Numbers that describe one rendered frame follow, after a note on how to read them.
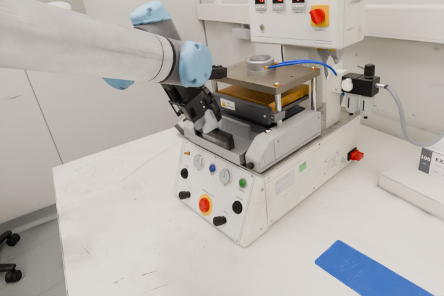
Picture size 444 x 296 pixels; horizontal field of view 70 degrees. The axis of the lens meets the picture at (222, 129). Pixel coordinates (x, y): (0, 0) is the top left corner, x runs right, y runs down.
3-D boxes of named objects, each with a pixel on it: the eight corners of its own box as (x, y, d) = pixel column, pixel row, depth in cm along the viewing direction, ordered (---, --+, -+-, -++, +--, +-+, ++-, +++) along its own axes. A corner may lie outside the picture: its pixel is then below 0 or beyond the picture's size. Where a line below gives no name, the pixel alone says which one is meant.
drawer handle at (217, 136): (200, 132, 91) (197, 119, 90) (234, 147, 81) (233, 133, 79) (194, 134, 90) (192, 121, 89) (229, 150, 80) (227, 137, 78)
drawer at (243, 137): (258, 110, 111) (256, 88, 107) (312, 125, 95) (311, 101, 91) (189, 143, 95) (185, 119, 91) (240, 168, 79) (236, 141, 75)
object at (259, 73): (264, 79, 112) (261, 42, 107) (345, 95, 90) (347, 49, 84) (211, 101, 99) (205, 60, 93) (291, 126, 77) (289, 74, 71)
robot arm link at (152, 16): (117, 20, 64) (143, 0, 68) (146, 66, 70) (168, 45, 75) (143, 15, 59) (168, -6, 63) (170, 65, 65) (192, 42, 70)
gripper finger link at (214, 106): (209, 119, 83) (195, 94, 78) (214, 115, 84) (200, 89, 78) (221, 123, 80) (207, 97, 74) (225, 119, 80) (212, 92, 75)
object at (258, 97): (258, 86, 106) (256, 58, 102) (314, 99, 90) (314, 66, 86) (219, 103, 97) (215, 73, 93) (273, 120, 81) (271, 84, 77)
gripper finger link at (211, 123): (206, 143, 84) (191, 117, 79) (221, 128, 86) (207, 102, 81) (213, 146, 82) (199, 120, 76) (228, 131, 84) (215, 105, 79)
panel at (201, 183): (175, 195, 101) (186, 139, 98) (238, 244, 80) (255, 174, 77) (170, 196, 100) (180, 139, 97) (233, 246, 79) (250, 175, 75)
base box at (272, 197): (280, 133, 132) (278, 94, 125) (367, 162, 105) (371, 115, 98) (172, 193, 103) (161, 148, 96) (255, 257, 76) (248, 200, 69)
